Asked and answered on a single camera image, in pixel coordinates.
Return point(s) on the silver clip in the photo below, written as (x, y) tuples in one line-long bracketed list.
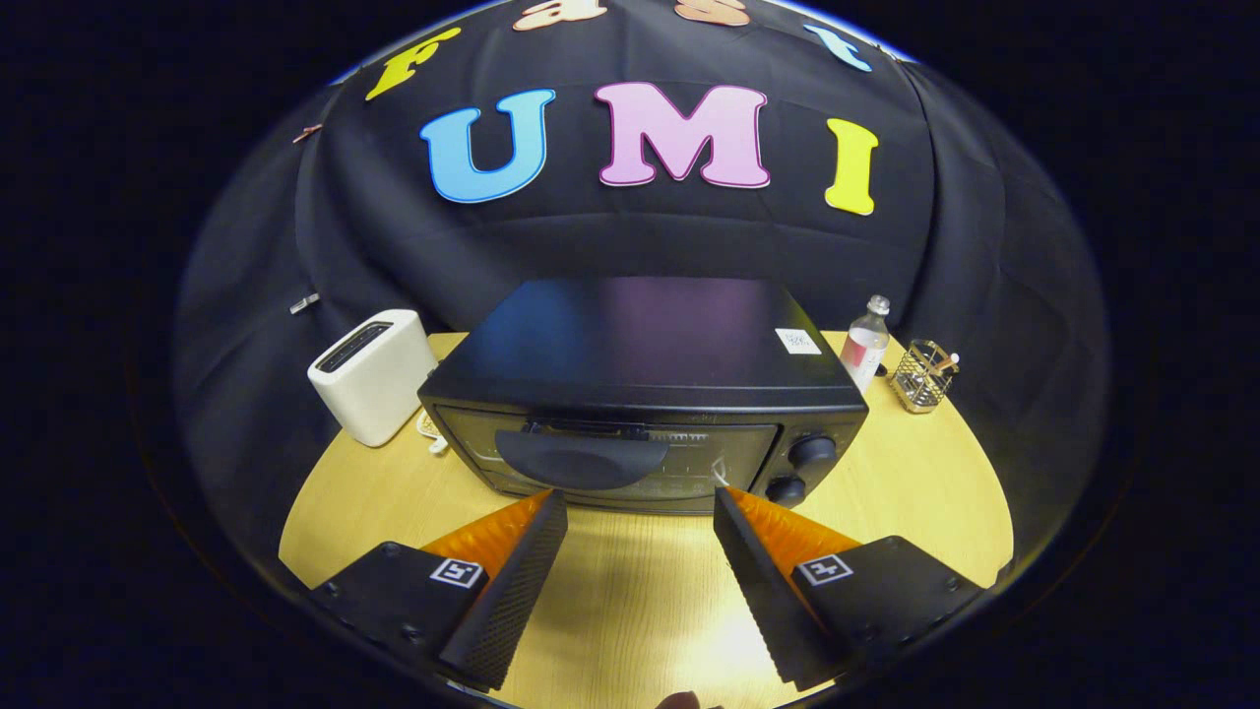
[(303, 303)]

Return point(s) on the wooden stick in holder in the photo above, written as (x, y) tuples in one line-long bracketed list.
[(945, 363)]

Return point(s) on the black toaster oven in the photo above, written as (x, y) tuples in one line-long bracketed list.
[(640, 335)]

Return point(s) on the small dish of nuts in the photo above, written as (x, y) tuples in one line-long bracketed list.
[(431, 433)]

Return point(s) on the white bread toaster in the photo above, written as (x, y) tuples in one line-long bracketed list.
[(379, 394)]

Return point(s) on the clear bottle with pink label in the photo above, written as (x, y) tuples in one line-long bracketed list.
[(864, 354)]

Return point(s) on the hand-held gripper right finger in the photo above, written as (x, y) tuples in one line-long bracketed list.
[(763, 601)]

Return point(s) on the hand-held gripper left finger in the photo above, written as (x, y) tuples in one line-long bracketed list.
[(512, 601)]

